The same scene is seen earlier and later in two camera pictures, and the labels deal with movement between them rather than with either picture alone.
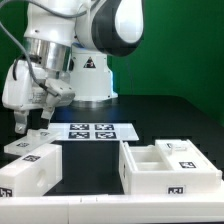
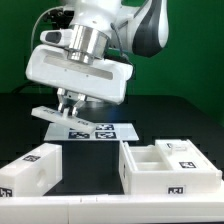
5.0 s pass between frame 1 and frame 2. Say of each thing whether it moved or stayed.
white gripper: moved
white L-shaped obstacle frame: stayed
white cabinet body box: stayed
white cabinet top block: stayed
